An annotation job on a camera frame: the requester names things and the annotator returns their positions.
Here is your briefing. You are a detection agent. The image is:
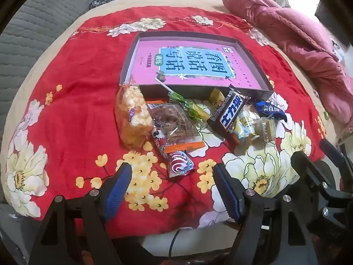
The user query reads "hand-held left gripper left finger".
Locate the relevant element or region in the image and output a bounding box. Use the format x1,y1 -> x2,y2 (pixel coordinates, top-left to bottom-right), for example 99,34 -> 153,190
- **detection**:
29,161 -> 133,265

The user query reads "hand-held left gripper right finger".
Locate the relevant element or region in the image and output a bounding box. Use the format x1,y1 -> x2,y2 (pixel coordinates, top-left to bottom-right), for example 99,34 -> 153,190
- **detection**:
214,163 -> 326,265

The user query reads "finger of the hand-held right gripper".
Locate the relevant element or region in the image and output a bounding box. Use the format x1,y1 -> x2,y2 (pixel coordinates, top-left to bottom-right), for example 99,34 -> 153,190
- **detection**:
292,150 -> 353,235
320,139 -> 353,189

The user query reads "clear packet with yellow cake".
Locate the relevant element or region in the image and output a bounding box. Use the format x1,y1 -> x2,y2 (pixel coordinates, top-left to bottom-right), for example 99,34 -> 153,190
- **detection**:
252,116 -> 277,142

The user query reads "red candy packet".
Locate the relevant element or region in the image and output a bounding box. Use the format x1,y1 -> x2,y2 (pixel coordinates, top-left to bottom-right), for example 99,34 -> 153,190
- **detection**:
152,128 -> 195,178

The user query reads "blue cookie packet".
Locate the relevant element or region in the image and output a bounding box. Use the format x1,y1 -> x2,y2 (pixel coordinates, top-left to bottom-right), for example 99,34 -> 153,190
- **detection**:
254,99 -> 288,122

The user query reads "white and yellow snack bar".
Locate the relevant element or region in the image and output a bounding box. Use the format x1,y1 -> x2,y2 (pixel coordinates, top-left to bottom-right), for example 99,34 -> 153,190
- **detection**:
209,88 -> 261,147

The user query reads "popcorn packet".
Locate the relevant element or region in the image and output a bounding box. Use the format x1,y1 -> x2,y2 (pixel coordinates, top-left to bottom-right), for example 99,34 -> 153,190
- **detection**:
114,84 -> 154,147

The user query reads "black chocolate bar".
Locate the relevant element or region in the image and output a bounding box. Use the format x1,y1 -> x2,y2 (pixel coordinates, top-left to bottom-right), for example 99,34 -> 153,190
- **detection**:
207,85 -> 250,135

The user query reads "brown cake packet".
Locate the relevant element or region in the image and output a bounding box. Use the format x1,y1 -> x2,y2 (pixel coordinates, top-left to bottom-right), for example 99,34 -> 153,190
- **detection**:
146,101 -> 205,153

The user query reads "green lollipop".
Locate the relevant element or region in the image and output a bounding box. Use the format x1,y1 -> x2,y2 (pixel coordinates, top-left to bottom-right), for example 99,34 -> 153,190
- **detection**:
154,77 -> 197,119

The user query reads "grey cardboard box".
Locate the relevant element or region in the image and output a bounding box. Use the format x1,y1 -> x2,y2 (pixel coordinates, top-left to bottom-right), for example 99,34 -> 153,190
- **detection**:
119,31 -> 274,100

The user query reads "red floral blanket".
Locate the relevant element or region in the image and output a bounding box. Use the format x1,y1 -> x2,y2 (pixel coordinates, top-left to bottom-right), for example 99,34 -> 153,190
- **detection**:
6,7 -> 326,235

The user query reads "pink quilt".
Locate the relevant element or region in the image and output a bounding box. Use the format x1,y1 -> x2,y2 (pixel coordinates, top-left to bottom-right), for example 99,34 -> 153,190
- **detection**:
222,0 -> 353,125

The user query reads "black television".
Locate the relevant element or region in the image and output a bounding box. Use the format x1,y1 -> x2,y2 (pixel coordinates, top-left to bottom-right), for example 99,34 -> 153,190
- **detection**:
315,2 -> 348,45

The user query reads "grey quilted headboard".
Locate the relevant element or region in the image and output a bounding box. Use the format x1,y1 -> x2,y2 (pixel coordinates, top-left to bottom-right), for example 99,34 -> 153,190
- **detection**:
0,0 -> 105,133

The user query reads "beige bed sheet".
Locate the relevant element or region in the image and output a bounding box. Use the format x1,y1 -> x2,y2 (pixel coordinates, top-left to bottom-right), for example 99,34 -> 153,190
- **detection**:
0,0 -> 342,216

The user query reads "black cable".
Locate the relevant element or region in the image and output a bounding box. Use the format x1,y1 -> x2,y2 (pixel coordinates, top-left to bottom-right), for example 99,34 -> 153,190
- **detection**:
168,228 -> 182,257

